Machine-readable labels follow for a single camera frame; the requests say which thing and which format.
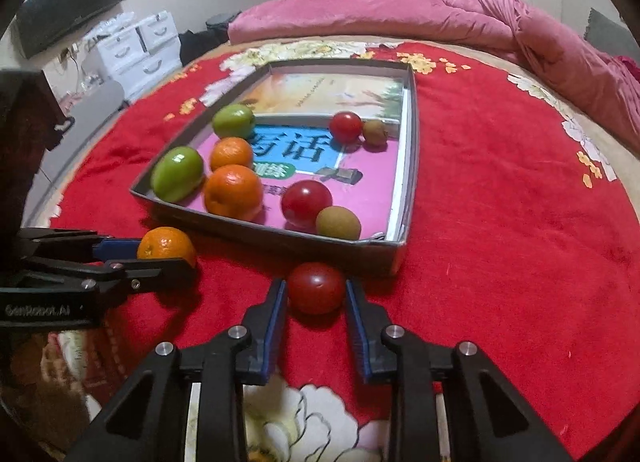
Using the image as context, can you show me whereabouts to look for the black wall television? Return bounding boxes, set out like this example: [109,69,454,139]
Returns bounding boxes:
[14,0,127,59]

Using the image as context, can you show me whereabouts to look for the pink quilt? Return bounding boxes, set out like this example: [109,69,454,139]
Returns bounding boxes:
[227,0,640,153]

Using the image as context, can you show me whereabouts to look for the black garment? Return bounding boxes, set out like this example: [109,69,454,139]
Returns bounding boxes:
[179,30,227,66]

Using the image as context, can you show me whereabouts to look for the dark folded clothes pile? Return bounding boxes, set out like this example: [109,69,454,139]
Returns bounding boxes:
[206,12,242,33]

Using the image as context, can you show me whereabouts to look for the small brown longan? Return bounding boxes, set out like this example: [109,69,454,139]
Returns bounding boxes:
[315,205,362,239]
[362,119,389,146]

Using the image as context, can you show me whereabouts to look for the white drawer cabinet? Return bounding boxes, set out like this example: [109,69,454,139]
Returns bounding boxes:
[94,12,182,99]

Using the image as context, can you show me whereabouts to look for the pink workbook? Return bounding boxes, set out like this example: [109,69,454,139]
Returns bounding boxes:
[195,115,406,239]

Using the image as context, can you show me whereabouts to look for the green round fruit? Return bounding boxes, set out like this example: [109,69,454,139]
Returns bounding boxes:
[151,146,205,204]
[212,103,256,139]

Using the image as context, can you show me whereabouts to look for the crimson cloth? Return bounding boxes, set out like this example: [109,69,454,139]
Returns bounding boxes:
[607,55,640,93]

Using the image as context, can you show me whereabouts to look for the red cherry tomato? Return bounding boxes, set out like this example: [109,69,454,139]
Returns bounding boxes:
[329,111,364,144]
[281,180,333,228]
[286,262,347,316]

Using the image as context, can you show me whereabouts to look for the orange tangerine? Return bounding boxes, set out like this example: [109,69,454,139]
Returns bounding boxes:
[209,137,254,172]
[136,227,197,268]
[203,164,264,221]

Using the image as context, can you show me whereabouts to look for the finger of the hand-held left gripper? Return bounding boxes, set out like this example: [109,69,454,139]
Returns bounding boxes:
[22,229,144,261]
[30,257,197,310]

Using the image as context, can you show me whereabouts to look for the red floral blanket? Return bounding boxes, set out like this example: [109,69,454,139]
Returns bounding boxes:
[45,40,640,462]

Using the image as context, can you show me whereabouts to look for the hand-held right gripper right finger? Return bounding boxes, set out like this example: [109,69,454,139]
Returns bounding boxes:
[345,280,571,462]

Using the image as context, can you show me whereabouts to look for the shallow grey cardboard box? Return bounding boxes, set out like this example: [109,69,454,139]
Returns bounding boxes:
[130,58,418,277]

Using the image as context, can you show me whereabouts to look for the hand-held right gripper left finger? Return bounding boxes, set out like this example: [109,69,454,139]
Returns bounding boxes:
[65,279,288,462]

